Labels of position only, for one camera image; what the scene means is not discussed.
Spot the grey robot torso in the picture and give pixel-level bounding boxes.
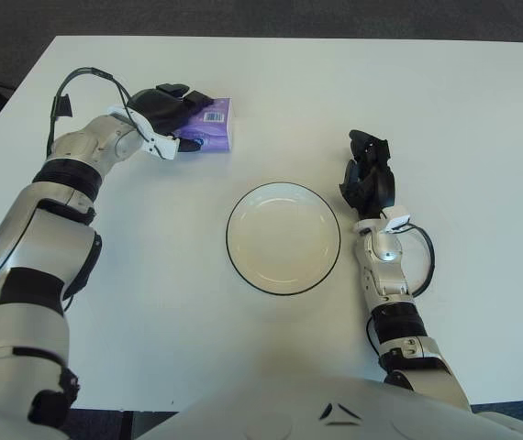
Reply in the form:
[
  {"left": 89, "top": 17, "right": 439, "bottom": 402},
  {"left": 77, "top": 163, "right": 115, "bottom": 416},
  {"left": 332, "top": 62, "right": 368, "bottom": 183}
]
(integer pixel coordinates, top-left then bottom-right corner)
[{"left": 137, "top": 373, "right": 523, "bottom": 440}]

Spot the white plate with black rim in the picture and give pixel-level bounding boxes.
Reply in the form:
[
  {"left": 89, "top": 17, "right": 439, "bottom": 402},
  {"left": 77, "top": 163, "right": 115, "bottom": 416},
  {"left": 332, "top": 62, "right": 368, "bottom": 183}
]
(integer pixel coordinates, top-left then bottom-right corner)
[{"left": 225, "top": 181, "right": 342, "bottom": 296}]

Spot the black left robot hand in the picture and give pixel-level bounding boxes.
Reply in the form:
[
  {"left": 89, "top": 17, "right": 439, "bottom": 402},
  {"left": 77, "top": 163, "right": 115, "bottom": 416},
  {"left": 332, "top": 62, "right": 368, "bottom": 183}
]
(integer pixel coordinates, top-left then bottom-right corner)
[{"left": 128, "top": 82, "right": 217, "bottom": 152}]

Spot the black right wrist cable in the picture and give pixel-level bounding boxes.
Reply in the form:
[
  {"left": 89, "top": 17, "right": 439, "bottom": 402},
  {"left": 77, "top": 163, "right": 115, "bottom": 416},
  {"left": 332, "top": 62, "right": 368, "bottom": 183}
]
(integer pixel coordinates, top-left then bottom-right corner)
[{"left": 403, "top": 222, "right": 438, "bottom": 297}]

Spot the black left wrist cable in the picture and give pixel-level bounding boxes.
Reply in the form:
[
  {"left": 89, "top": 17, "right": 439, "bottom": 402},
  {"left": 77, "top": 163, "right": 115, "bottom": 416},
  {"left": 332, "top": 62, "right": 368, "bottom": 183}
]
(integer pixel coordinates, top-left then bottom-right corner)
[{"left": 45, "top": 67, "right": 153, "bottom": 157}]

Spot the purple tissue paper pack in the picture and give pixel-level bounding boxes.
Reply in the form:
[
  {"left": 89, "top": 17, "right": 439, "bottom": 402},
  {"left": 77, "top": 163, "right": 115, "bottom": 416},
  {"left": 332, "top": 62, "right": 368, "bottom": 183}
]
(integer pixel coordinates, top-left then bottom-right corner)
[{"left": 169, "top": 95, "right": 236, "bottom": 154}]

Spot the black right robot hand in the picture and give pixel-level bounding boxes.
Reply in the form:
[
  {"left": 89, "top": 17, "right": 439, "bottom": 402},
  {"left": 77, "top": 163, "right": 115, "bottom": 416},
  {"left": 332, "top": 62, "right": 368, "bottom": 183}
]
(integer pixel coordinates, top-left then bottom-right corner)
[{"left": 338, "top": 129, "right": 397, "bottom": 219}]

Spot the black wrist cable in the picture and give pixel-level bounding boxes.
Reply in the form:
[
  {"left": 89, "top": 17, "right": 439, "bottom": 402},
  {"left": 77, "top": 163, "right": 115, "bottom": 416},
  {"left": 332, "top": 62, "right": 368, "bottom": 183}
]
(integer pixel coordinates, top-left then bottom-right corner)
[
  {"left": 403, "top": 222, "right": 438, "bottom": 297},
  {"left": 45, "top": 67, "right": 153, "bottom": 157}
]

